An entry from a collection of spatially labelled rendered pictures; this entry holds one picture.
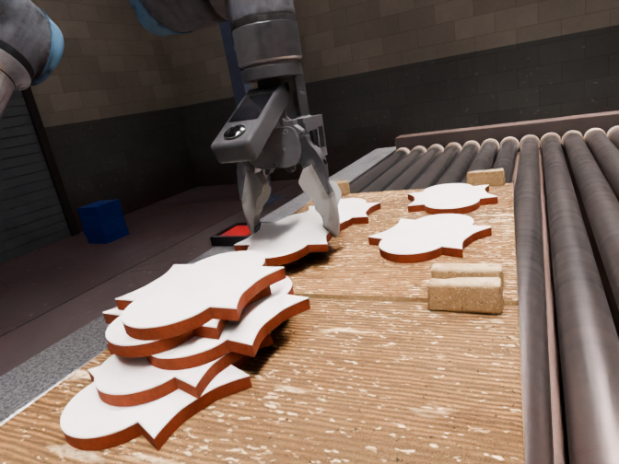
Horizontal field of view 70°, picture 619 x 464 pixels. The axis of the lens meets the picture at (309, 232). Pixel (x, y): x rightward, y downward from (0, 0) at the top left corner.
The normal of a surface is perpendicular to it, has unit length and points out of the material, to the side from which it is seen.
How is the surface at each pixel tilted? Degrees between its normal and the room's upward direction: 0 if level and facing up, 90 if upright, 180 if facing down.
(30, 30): 94
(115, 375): 0
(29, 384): 0
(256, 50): 89
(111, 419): 0
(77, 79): 90
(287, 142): 89
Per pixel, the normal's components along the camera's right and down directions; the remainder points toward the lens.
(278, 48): 0.36, 0.21
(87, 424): -0.17, -0.94
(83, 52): 0.88, 0.00
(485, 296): -0.32, 0.36
